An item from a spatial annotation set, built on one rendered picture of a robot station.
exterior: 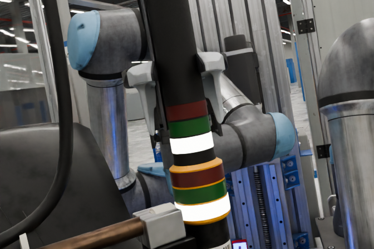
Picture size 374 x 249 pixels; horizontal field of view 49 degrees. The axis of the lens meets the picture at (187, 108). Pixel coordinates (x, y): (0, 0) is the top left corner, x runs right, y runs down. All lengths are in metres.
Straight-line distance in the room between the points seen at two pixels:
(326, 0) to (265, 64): 1.04
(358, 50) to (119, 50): 0.46
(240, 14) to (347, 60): 0.57
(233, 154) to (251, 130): 0.05
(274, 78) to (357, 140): 0.57
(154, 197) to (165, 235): 0.75
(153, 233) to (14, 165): 0.15
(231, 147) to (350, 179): 0.19
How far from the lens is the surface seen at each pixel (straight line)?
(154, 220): 0.31
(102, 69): 0.87
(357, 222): 0.68
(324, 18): 2.17
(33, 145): 0.42
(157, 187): 1.07
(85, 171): 0.41
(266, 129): 0.65
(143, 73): 0.31
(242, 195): 1.15
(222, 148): 0.60
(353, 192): 0.68
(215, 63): 0.31
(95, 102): 0.92
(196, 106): 0.32
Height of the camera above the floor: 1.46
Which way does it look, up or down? 3 degrees down
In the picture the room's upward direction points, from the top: 10 degrees counter-clockwise
